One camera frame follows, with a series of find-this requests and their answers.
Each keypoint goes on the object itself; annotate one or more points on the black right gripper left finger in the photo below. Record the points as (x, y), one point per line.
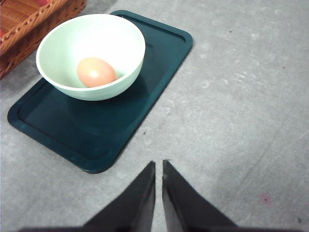
(131, 211)

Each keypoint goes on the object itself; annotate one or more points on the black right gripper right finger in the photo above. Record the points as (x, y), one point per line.
(185, 209)

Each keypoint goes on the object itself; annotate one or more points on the beige brown egg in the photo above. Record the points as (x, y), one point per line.
(95, 72)

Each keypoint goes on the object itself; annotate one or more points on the light green ceramic bowl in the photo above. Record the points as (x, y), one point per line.
(104, 36)

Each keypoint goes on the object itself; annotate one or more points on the brown wicker basket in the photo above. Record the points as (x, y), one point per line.
(24, 23)

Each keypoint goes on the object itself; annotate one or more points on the dark teal rectangular tray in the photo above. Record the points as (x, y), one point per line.
(99, 135)

